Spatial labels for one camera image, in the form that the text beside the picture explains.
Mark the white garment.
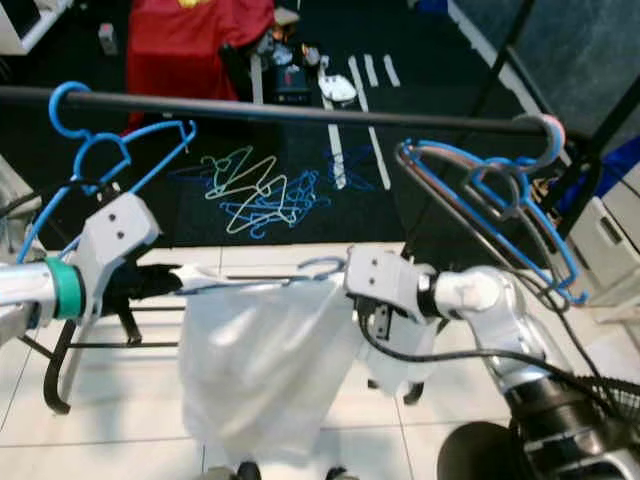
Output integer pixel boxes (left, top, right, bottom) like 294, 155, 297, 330
180, 265, 433, 468

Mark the grey garment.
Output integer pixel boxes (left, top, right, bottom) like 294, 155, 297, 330
0, 160, 41, 253

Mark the grey hanger with pink hook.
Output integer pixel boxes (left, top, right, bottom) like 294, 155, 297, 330
395, 111, 568, 293

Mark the black clothes rack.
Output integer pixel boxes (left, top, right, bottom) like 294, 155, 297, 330
0, 0, 640, 414

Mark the black floor fan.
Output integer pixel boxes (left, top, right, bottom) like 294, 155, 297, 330
435, 374, 640, 480

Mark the white rounded gadget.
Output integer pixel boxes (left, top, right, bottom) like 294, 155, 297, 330
320, 72, 359, 106

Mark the white drawer unit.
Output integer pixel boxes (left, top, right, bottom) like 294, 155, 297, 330
565, 190, 640, 313

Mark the red blanket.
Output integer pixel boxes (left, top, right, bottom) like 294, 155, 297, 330
125, 0, 277, 129

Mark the small grey device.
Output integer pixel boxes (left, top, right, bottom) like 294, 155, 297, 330
98, 22, 118, 57

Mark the black case with red label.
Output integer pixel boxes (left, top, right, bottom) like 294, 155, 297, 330
272, 65, 316, 106

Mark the blue bag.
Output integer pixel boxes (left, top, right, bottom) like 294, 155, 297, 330
555, 140, 640, 213

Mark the white shelf unit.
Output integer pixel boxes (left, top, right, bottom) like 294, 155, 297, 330
0, 0, 61, 56

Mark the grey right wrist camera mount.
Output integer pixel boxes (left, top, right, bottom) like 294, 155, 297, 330
344, 244, 428, 324

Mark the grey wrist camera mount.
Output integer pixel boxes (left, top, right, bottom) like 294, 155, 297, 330
75, 191, 163, 323
344, 244, 428, 324

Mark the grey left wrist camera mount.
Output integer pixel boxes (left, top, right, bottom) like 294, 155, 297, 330
75, 191, 163, 323

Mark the black perforated bracket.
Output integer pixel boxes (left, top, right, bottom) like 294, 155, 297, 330
225, 45, 258, 101

